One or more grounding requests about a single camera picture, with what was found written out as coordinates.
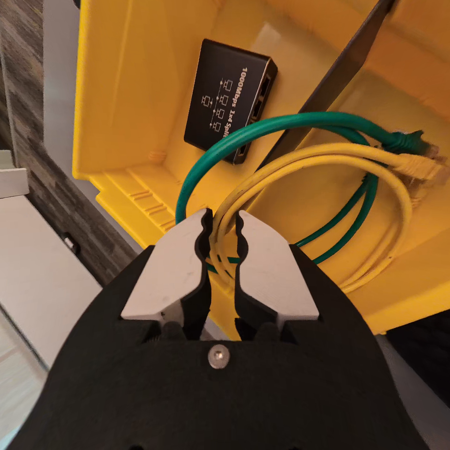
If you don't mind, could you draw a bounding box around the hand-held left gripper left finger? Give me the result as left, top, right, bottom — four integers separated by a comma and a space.
120, 208, 214, 340

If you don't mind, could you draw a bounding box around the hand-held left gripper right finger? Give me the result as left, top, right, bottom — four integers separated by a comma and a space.
234, 210, 320, 341

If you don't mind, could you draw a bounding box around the yellow ethernet cable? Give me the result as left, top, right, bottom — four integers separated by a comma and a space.
209, 142, 447, 294

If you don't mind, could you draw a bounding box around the green ethernet cable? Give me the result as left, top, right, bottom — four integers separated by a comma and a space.
175, 112, 436, 275

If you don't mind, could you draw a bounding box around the black ethernet splitter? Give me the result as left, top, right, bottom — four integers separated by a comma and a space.
184, 39, 278, 165

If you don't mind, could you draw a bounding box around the yellow plastic bin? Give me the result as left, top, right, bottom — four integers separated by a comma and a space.
72, 0, 450, 334

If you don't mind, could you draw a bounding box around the black bin divider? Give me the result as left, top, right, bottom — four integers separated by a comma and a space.
257, 0, 398, 170

